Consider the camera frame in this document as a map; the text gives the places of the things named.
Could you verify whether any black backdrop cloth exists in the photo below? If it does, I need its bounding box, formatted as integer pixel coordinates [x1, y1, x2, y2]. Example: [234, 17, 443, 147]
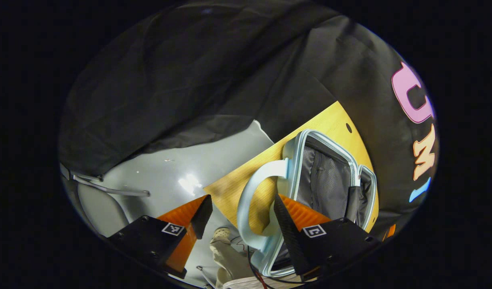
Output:
[57, 0, 439, 241]

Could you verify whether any person's leg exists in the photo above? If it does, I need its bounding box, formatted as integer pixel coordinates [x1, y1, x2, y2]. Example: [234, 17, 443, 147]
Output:
[209, 227, 270, 289]

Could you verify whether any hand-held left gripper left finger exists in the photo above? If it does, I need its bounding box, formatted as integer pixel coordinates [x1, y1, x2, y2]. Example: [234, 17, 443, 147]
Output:
[108, 195, 213, 279]

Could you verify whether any light blue suitcase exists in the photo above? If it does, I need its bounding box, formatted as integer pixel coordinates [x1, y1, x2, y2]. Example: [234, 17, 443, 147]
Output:
[236, 129, 378, 279]

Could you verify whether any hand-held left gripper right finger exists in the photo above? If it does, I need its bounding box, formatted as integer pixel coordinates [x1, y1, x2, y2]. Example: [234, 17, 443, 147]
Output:
[273, 195, 382, 282]

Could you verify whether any red cable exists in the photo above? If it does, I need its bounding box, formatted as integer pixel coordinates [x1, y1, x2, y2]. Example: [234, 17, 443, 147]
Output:
[237, 240, 268, 289]

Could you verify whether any black cable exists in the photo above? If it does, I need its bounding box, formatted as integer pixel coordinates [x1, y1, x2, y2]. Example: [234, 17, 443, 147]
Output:
[246, 246, 307, 286]

